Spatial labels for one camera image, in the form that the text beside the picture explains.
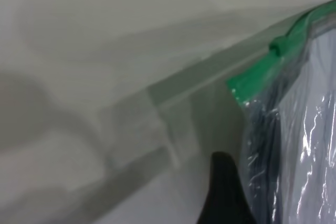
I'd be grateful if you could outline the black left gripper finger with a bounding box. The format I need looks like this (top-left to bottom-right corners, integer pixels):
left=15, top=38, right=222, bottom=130
left=196, top=151, right=261, bottom=224

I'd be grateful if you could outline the clear zip bag green zipper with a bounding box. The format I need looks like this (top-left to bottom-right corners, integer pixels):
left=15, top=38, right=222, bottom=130
left=97, top=0, right=336, bottom=224

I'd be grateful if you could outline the green zipper slider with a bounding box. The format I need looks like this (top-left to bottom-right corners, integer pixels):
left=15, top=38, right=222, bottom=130
left=268, top=34, right=287, bottom=57

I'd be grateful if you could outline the clear plastic zip bag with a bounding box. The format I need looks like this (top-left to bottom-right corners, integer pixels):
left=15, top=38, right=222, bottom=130
left=272, top=22, right=336, bottom=224

